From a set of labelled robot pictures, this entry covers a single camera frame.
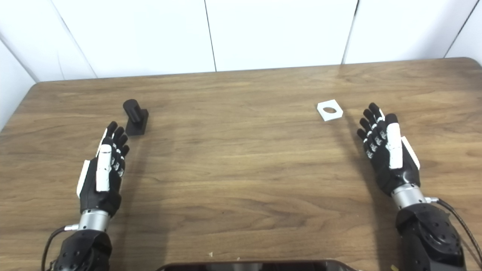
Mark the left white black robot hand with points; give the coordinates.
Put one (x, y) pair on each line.
(105, 195)

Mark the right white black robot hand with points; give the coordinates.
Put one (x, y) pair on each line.
(399, 175)

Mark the black peg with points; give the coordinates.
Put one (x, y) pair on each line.
(136, 122)

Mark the white square piece with hole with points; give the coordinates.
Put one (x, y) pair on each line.
(323, 111)

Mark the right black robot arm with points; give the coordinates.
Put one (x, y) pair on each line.
(429, 241)

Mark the dark glossy robot torso edge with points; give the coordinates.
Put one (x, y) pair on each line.
(263, 266)

